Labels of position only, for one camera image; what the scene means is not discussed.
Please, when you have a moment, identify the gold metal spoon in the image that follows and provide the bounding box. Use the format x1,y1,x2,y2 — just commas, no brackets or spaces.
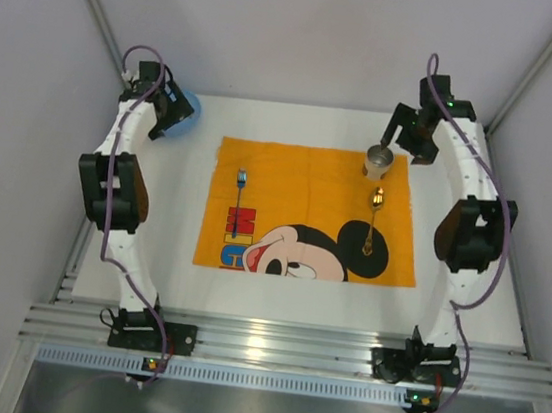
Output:
361,187,385,256

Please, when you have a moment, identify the purple cable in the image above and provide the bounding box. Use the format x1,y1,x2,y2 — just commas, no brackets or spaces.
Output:
384,52,534,413
83,42,208,389

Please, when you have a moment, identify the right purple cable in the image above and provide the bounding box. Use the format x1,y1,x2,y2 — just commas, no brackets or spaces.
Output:
384,52,534,413

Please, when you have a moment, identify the cream metal cup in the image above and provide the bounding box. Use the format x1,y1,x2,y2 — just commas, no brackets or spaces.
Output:
363,144,394,182

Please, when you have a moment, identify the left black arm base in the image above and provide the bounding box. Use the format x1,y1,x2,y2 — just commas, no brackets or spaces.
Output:
107,308,199,357

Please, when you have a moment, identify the orange Mickey Mouse placemat cloth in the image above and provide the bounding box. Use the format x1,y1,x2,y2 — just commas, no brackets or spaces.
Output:
193,137,416,288

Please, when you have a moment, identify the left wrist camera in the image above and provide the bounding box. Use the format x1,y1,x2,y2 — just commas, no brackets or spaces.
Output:
121,69,139,86

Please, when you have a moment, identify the blue plastic plate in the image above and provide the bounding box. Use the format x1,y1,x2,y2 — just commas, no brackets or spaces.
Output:
163,90,202,140

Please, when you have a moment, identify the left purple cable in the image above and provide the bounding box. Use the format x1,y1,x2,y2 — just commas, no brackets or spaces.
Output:
83,42,208,389

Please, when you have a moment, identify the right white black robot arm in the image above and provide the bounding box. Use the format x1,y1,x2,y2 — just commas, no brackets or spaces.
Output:
376,72,518,347

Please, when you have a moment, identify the slotted white cable duct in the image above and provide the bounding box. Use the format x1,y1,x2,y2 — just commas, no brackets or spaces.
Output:
34,341,441,412

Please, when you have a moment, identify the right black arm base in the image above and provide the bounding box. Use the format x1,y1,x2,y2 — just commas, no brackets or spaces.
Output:
371,325,462,387

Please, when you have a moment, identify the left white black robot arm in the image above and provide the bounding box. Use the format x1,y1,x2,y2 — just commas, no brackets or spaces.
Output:
78,60,194,329

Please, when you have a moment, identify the right vertical aluminium frame post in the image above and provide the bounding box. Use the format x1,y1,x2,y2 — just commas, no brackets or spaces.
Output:
484,33,552,137

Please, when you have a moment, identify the blue plastic fork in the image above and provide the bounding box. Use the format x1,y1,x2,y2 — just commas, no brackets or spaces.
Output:
231,168,248,239

